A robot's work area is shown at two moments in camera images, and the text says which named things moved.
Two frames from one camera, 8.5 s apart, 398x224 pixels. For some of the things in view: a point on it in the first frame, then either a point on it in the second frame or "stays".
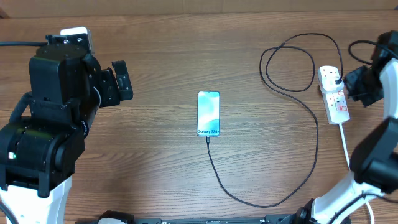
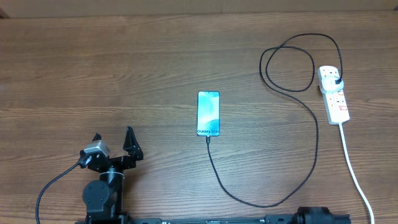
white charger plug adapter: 328,81 stays
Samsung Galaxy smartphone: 208,113 stays
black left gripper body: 111,94 → 122,163
